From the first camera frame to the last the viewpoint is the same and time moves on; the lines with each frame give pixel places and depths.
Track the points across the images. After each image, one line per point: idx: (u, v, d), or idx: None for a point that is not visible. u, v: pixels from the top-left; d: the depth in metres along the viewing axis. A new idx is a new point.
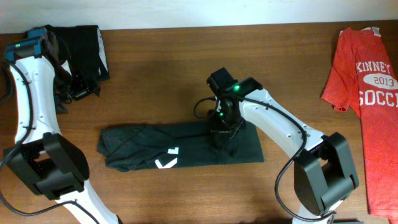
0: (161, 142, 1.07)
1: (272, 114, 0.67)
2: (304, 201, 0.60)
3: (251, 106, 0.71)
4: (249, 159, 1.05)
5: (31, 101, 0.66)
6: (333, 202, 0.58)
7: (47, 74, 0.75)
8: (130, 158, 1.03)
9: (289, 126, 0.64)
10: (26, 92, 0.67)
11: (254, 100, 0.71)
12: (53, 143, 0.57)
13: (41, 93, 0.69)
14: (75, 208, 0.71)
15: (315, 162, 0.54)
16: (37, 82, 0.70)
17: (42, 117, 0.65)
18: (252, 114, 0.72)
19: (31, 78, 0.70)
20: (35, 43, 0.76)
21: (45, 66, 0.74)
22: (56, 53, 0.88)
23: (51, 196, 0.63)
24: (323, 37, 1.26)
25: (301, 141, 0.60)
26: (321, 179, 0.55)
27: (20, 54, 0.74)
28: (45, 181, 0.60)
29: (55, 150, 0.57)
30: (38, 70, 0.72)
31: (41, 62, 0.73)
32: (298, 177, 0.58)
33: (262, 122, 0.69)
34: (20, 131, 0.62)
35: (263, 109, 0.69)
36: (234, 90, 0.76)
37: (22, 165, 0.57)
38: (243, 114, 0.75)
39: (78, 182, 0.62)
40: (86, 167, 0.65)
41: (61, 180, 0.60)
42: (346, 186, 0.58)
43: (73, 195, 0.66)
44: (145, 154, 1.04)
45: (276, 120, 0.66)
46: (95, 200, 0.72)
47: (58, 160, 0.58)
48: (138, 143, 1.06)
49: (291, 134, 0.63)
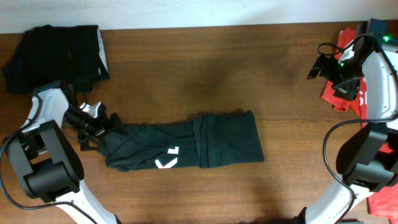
0: (161, 142, 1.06)
1: (388, 83, 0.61)
2: (342, 158, 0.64)
3: (379, 64, 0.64)
4: (249, 160, 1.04)
5: (39, 111, 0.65)
6: (362, 176, 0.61)
7: (62, 103, 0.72)
8: (131, 157, 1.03)
9: (395, 99, 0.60)
10: (38, 107, 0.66)
11: (385, 59, 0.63)
12: (48, 130, 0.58)
13: (53, 112, 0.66)
14: (71, 209, 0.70)
15: (383, 135, 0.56)
16: (50, 100, 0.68)
17: (46, 117, 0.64)
18: (371, 66, 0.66)
19: (46, 96, 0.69)
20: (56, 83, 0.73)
21: (60, 95, 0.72)
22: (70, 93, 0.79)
23: (47, 198, 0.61)
24: (324, 37, 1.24)
25: (389, 119, 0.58)
26: (373, 152, 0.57)
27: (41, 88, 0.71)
28: (39, 178, 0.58)
29: (50, 137, 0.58)
30: (50, 93, 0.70)
31: (56, 89, 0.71)
32: (357, 137, 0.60)
33: (374, 78, 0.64)
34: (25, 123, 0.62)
35: (388, 71, 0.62)
36: (381, 39, 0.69)
37: (18, 153, 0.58)
38: (365, 62, 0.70)
39: (73, 184, 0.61)
40: (81, 169, 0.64)
41: (56, 177, 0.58)
42: (384, 177, 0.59)
43: (70, 196, 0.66)
44: (145, 154, 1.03)
45: (388, 88, 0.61)
46: (90, 199, 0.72)
47: (51, 150, 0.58)
48: (137, 143, 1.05)
49: (385, 107, 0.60)
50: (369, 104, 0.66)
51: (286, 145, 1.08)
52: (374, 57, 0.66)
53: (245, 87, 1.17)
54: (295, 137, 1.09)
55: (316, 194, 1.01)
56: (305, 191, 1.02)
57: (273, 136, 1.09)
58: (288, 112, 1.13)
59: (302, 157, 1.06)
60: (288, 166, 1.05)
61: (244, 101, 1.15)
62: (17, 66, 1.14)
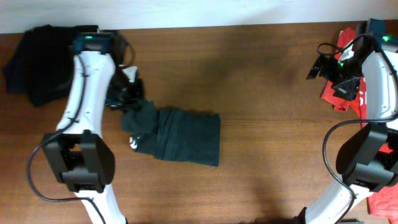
0: (146, 126, 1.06)
1: (389, 81, 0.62)
2: (341, 158, 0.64)
3: (379, 63, 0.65)
4: (204, 161, 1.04)
5: (83, 94, 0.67)
6: (364, 176, 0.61)
7: (109, 69, 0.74)
8: (127, 129, 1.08)
9: (394, 99, 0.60)
10: (81, 85, 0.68)
11: (384, 60, 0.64)
12: (89, 145, 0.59)
13: (96, 93, 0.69)
14: (89, 207, 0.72)
15: (382, 135, 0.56)
16: (94, 78, 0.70)
17: (87, 114, 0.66)
18: (371, 67, 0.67)
19: (89, 71, 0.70)
20: (104, 39, 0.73)
21: (108, 62, 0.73)
22: (120, 55, 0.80)
23: (72, 188, 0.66)
24: (324, 37, 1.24)
25: (390, 117, 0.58)
26: (372, 154, 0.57)
27: (88, 46, 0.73)
28: (73, 172, 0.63)
29: (89, 150, 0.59)
30: (96, 65, 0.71)
31: (104, 56, 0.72)
32: (357, 137, 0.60)
33: (374, 79, 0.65)
34: (65, 121, 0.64)
35: (388, 72, 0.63)
36: (380, 39, 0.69)
37: (55, 153, 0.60)
38: (364, 63, 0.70)
39: (100, 185, 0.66)
40: (111, 173, 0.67)
41: (87, 176, 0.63)
42: (384, 176, 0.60)
43: (92, 193, 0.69)
44: (133, 130, 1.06)
45: (389, 88, 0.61)
46: (109, 200, 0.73)
47: (88, 160, 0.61)
48: (140, 121, 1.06)
49: (386, 107, 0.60)
50: (368, 105, 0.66)
51: (286, 144, 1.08)
52: (373, 57, 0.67)
53: (245, 87, 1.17)
54: (295, 137, 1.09)
55: (316, 194, 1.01)
56: (305, 191, 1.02)
57: (273, 136, 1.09)
58: (288, 112, 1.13)
59: (302, 157, 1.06)
60: (289, 167, 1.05)
61: (244, 101, 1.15)
62: (16, 66, 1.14)
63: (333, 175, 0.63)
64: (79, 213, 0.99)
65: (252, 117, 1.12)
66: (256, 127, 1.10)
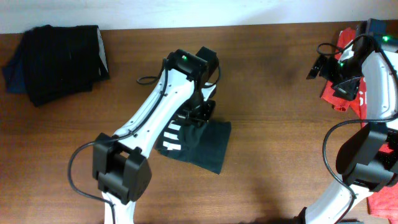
0: (193, 142, 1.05)
1: (390, 81, 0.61)
2: (342, 158, 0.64)
3: (379, 63, 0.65)
4: (206, 165, 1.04)
5: (152, 112, 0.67)
6: (364, 175, 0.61)
7: (185, 94, 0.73)
8: (181, 135, 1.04)
9: (394, 98, 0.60)
10: (155, 101, 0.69)
11: (384, 60, 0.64)
12: (135, 163, 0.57)
13: (163, 114, 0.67)
14: (108, 211, 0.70)
15: (381, 135, 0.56)
16: (170, 99, 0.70)
17: (147, 132, 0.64)
18: (372, 67, 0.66)
19: (169, 91, 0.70)
20: (198, 65, 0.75)
21: (186, 89, 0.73)
22: (202, 83, 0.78)
23: (101, 188, 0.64)
24: (324, 37, 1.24)
25: (391, 117, 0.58)
26: (372, 153, 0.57)
27: (180, 67, 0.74)
28: (109, 175, 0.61)
29: (132, 168, 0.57)
30: (176, 88, 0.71)
31: (188, 81, 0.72)
32: (357, 137, 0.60)
33: (375, 79, 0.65)
34: (124, 130, 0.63)
35: (387, 72, 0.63)
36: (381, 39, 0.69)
37: (102, 154, 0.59)
38: (365, 64, 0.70)
39: (125, 201, 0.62)
40: (140, 193, 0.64)
41: (119, 187, 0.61)
42: (383, 175, 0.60)
43: (117, 201, 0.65)
44: (185, 140, 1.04)
45: (390, 88, 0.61)
46: (129, 210, 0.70)
47: (128, 175, 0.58)
48: (196, 137, 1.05)
49: (386, 107, 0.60)
50: (368, 105, 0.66)
51: (286, 144, 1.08)
52: (374, 57, 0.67)
53: (245, 87, 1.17)
54: (295, 137, 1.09)
55: (316, 194, 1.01)
56: (305, 191, 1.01)
57: (273, 136, 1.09)
58: (288, 112, 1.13)
59: (302, 156, 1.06)
60: (289, 166, 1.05)
61: (244, 101, 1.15)
62: (17, 66, 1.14)
63: (333, 175, 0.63)
64: (79, 213, 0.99)
65: (252, 117, 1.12)
66: (256, 127, 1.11)
